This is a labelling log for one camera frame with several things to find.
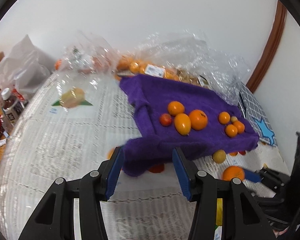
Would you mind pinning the small red fruit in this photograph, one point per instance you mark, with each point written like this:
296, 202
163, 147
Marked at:
165, 120

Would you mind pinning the bag of orange kumquats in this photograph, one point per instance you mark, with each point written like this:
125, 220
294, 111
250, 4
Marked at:
129, 66

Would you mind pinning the white plastic bag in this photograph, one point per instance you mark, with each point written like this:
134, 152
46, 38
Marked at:
21, 69

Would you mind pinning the purple fleece cloth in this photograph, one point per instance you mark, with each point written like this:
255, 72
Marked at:
150, 97

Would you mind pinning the small orange kumquat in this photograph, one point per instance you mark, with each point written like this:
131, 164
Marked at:
231, 131
224, 118
240, 126

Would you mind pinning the oval orange kumquat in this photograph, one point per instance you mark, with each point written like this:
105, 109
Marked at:
182, 124

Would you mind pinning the clear plastic bag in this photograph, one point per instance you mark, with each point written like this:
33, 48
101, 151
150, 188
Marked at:
190, 52

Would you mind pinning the small orange kumquat left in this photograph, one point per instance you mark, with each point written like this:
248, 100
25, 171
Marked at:
224, 118

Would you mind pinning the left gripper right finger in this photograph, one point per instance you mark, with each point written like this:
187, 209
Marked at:
186, 174

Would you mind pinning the round orange kumquat top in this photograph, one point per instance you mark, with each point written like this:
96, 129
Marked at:
174, 108

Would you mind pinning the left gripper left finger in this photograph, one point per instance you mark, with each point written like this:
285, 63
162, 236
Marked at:
109, 172

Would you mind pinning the small orange kumquat bottom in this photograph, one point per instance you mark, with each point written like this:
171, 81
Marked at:
231, 131

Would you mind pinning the small orange kumquat right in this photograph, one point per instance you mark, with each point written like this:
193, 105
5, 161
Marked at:
240, 126

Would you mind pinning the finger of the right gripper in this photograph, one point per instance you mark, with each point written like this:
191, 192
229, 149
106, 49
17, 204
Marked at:
252, 176

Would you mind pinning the brown drink bottle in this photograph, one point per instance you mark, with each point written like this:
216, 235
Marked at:
12, 106

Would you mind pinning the grey checked star cushion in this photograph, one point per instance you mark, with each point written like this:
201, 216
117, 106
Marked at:
254, 113

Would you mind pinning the large orange mandarin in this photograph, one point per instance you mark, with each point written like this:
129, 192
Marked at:
199, 119

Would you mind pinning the brown wooden door frame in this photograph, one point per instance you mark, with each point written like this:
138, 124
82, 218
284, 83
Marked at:
270, 48

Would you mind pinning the bag of brown longans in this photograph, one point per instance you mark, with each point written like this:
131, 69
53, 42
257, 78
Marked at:
197, 80

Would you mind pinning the small yellow round fruit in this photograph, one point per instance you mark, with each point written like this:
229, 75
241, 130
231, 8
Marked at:
219, 156

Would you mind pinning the small pale yellow fruit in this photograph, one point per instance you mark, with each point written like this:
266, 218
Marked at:
233, 119

